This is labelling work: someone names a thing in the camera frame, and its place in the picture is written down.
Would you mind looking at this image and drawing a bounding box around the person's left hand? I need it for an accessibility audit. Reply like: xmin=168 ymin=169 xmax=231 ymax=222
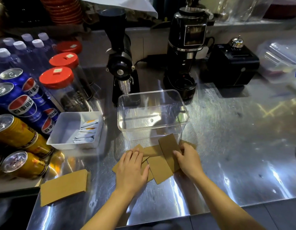
xmin=115 ymin=150 xmax=151 ymax=197

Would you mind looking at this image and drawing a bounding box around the person's right hand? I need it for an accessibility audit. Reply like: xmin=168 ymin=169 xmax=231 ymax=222
xmin=172 ymin=142 xmax=206 ymax=181

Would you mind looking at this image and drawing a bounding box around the brown cardboard cup sleeve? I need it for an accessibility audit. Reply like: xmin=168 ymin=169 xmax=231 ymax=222
xmin=158 ymin=134 xmax=182 ymax=173
xmin=40 ymin=169 xmax=88 ymax=207

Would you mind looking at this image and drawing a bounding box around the pile of brown cardboard sleeves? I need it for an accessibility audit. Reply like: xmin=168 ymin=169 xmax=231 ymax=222
xmin=112 ymin=139 xmax=197 ymax=185

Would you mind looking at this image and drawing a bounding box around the person's left forearm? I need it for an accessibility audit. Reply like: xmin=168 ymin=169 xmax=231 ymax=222
xmin=80 ymin=189 xmax=137 ymax=230

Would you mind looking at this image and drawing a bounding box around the person's right forearm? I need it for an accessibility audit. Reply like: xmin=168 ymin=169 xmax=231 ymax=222
xmin=192 ymin=171 xmax=267 ymax=230

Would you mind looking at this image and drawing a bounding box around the row of white sachets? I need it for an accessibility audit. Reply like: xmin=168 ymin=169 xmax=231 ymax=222
xmin=73 ymin=119 xmax=100 ymax=144

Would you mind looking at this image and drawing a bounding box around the clear plastic storage box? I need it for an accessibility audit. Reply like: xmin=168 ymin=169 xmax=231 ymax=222
xmin=117 ymin=89 xmax=190 ymax=148

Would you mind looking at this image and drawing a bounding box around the white plastic tray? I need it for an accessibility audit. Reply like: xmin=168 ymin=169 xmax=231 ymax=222
xmin=46 ymin=112 xmax=104 ymax=150

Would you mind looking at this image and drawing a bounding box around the small clear plastic cup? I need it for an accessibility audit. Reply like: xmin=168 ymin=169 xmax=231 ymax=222
xmin=119 ymin=78 xmax=134 ymax=94

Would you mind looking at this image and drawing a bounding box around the blue cola can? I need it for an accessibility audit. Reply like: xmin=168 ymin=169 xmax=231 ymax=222
xmin=0 ymin=68 xmax=46 ymax=107
xmin=0 ymin=82 xmax=43 ymax=122
xmin=43 ymin=106 xmax=60 ymax=122
xmin=39 ymin=116 xmax=56 ymax=136

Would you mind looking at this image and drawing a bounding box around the yellow drink can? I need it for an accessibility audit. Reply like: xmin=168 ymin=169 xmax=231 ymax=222
xmin=0 ymin=114 xmax=38 ymax=150
xmin=2 ymin=151 xmax=49 ymax=180
xmin=26 ymin=133 xmax=54 ymax=158

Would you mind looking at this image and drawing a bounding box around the large black coffee grinder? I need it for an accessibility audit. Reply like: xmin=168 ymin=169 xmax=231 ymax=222
xmin=163 ymin=0 xmax=214 ymax=101

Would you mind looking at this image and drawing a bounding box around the slim black coffee grinder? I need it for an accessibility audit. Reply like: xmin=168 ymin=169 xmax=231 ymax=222
xmin=99 ymin=8 xmax=141 ymax=106

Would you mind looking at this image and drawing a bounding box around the black box appliance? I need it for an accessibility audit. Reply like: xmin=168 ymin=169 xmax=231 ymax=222
xmin=207 ymin=43 xmax=260 ymax=88

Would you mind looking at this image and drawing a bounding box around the red-lidded clear jar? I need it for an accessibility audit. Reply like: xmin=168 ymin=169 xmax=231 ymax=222
xmin=49 ymin=52 xmax=94 ymax=100
xmin=54 ymin=41 xmax=95 ymax=85
xmin=39 ymin=66 xmax=91 ymax=113

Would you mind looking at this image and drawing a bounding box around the silver call bell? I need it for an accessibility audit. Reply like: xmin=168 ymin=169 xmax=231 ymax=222
xmin=228 ymin=35 xmax=244 ymax=49

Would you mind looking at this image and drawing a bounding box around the clear lidded plastic container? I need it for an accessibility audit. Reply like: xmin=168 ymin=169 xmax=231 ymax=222
xmin=256 ymin=37 xmax=296 ymax=84

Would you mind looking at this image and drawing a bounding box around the group of clear water bottles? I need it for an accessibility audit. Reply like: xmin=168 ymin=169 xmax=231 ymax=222
xmin=0 ymin=32 xmax=58 ymax=84

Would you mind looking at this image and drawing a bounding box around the white paper sheet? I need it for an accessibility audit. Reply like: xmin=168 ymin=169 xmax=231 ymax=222
xmin=71 ymin=0 xmax=158 ymax=19

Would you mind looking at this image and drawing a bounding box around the clear plastic ware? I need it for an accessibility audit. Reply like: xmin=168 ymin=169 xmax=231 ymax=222
xmin=215 ymin=0 xmax=276 ymax=22

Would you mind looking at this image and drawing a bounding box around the stack of red bowls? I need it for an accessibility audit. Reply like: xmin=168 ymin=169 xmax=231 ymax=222
xmin=39 ymin=0 xmax=84 ymax=26

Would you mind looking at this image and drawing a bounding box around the black power cable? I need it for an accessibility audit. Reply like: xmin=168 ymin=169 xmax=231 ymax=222
xmin=135 ymin=54 xmax=168 ymax=66

